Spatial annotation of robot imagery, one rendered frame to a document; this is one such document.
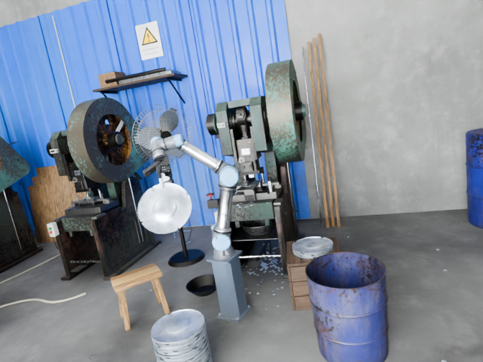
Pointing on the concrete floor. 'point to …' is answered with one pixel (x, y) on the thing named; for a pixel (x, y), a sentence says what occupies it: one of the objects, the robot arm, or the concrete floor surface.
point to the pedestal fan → (168, 122)
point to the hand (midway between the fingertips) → (161, 187)
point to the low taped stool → (132, 279)
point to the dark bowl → (202, 285)
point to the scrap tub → (349, 307)
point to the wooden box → (301, 289)
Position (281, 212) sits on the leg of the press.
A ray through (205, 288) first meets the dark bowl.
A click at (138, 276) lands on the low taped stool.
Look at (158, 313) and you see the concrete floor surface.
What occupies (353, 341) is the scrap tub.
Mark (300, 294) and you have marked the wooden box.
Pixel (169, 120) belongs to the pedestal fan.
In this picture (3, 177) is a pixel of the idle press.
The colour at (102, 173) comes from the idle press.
